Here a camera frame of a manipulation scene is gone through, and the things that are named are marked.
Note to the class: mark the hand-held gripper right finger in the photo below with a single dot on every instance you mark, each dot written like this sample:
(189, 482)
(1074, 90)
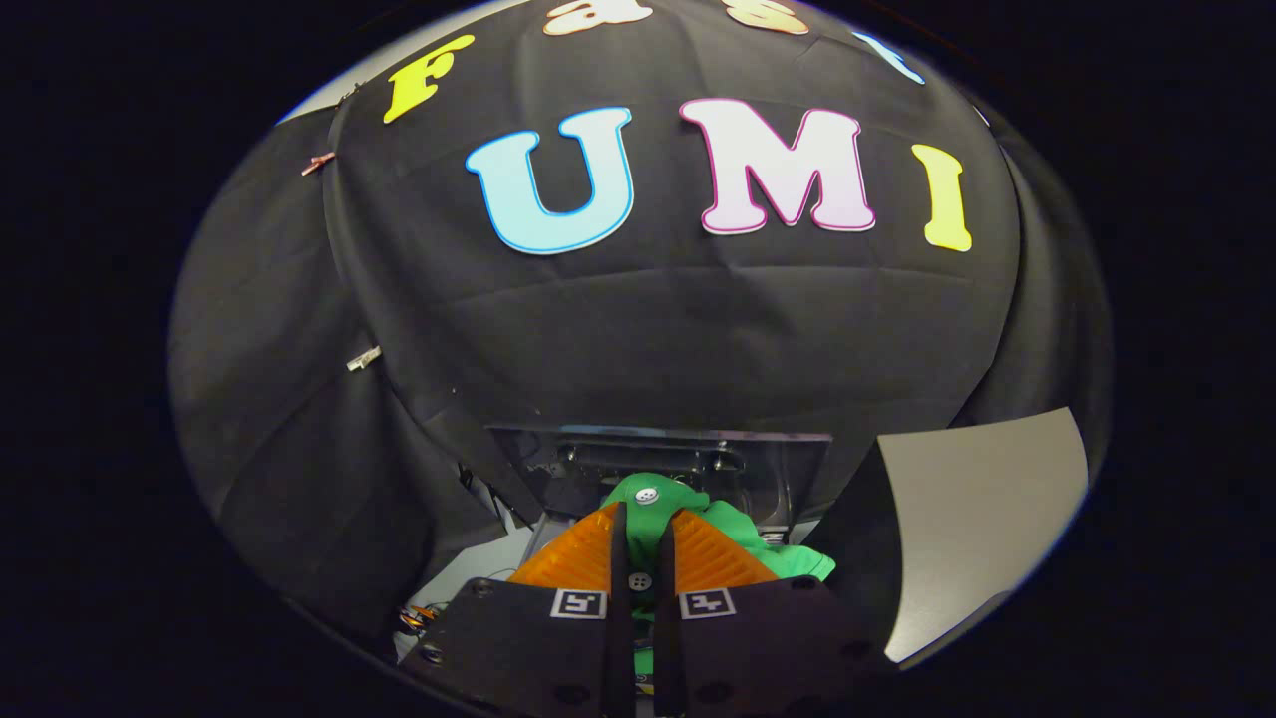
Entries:
(668, 638)

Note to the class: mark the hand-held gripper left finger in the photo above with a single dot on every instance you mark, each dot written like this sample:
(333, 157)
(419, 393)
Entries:
(620, 618)

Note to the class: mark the green polo shirt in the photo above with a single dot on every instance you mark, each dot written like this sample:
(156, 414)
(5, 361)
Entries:
(743, 543)

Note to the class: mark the grey washing machine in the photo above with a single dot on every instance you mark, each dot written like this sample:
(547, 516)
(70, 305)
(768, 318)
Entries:
(783, 479)

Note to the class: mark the black backdrop cloth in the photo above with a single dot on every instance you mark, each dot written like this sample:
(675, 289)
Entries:
(648, 329)

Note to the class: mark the grey cabinet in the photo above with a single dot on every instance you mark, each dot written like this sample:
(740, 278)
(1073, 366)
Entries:
(987, 519)

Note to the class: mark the white clothespin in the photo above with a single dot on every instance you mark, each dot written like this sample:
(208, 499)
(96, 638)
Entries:
(364, 358)

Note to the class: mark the red clothespin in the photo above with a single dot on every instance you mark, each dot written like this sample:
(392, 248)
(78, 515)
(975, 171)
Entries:
(319, 163)

